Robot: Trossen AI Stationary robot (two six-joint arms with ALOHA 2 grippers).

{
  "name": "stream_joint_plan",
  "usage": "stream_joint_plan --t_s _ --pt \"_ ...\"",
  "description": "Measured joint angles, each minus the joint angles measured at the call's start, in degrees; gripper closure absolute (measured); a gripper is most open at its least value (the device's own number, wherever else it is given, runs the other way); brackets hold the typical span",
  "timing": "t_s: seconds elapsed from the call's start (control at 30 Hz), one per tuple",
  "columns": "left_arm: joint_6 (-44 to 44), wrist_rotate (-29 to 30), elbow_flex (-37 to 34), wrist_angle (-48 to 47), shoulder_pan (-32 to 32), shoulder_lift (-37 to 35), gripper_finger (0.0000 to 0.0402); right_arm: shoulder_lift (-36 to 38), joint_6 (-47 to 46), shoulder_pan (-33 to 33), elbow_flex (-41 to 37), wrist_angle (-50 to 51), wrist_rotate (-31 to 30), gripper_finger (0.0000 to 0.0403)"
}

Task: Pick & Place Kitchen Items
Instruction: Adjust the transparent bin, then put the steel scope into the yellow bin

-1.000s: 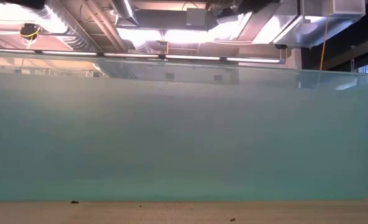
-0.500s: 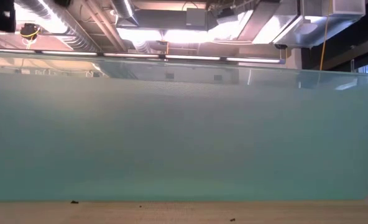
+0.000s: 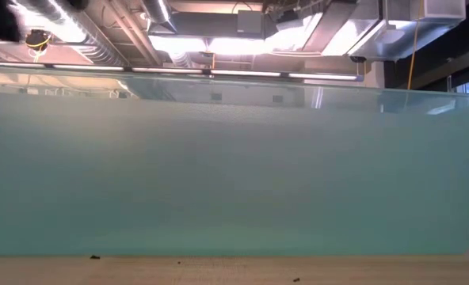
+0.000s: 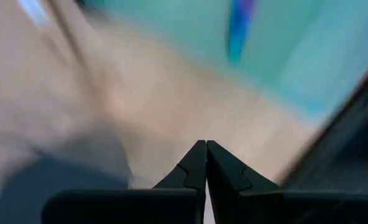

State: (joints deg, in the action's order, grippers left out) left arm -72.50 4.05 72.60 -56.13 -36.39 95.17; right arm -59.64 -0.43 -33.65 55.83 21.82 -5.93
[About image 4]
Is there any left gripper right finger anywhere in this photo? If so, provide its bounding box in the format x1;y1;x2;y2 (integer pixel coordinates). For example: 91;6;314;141
206;139;368;224

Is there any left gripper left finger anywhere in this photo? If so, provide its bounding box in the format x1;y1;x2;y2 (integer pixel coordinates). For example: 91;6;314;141
42;139;208;224

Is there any rainbow iridescent knife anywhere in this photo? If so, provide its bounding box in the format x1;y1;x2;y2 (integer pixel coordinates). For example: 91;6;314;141
226;0;257;65

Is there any teal plastic tray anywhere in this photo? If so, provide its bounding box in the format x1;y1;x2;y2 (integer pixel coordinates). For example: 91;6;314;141
84;0;368;125

